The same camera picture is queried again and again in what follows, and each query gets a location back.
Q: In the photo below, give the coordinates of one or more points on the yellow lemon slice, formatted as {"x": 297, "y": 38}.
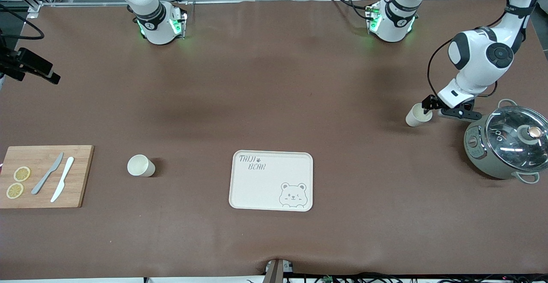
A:
{"x": 22, "y": 174}
{"x": 15, "y": 191}

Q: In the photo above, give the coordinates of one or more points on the metal camera stand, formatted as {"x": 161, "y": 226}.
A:
{"x": 274, "y": 272}

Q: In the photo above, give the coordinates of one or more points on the glass pot lid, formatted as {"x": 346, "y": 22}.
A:
{"x": 505, "y": 146}

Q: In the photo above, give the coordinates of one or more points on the cream bear print tray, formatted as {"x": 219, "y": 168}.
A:
{"x": 265, "y": 189}

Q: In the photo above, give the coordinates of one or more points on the white plastic knife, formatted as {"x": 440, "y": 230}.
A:
{"x": 63, "y": 178}

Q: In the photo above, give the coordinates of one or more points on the grey plastic knife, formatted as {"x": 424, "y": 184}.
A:
{"x": 45, "y": 178}

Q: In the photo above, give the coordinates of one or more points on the brown table mat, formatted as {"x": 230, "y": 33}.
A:
{"x": 274, "y": 81}

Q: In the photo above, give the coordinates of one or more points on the grey-green electric pot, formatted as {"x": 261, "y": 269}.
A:
{"x": 479, "y": 159}

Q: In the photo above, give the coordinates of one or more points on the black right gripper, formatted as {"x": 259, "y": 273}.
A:
{"x": 25, "y": 61}

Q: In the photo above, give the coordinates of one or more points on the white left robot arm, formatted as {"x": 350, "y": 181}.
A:
{"x": 475, "y": 60}

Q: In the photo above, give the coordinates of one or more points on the white IKEA cup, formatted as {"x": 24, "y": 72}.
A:
{"x": 414, "y": 118}
{"x": 140, "y": 166}

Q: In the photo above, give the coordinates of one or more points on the wooden cutting board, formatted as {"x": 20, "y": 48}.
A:
{"x": 43, "y": 201}

